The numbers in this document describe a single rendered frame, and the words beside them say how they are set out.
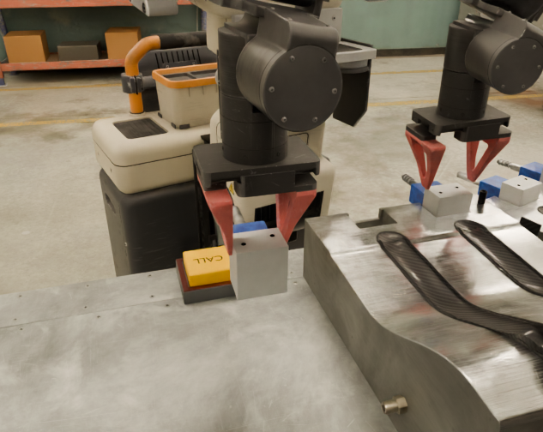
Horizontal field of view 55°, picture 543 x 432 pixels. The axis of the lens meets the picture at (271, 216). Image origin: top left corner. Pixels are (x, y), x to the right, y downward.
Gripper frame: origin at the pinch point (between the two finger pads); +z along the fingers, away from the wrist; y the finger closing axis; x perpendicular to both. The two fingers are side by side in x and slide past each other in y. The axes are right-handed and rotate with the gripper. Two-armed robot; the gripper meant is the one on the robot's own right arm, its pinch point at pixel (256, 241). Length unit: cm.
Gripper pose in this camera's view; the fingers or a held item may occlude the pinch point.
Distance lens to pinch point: 50.1
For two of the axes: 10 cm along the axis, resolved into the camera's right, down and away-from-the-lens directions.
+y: 9.6, -1.2, 2.4
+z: -0.1, 8.8, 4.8
